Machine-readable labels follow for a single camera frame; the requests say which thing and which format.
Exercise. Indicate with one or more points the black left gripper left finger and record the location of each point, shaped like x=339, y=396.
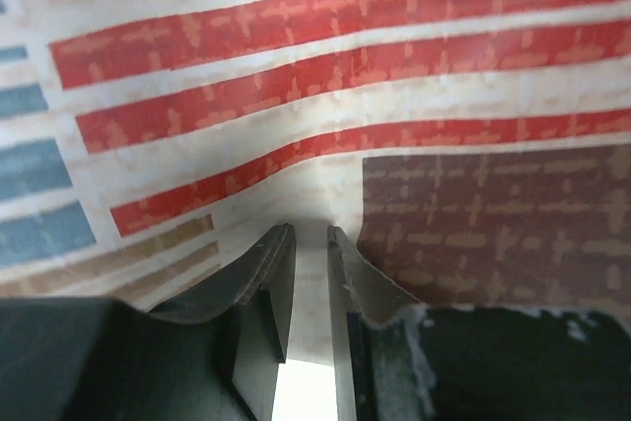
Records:
x=250, y=302

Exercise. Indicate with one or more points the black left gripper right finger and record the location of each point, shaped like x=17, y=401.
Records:
x=382, y=355

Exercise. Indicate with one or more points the patchwork striped cloth placemat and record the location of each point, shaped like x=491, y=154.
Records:
x=478, y=151

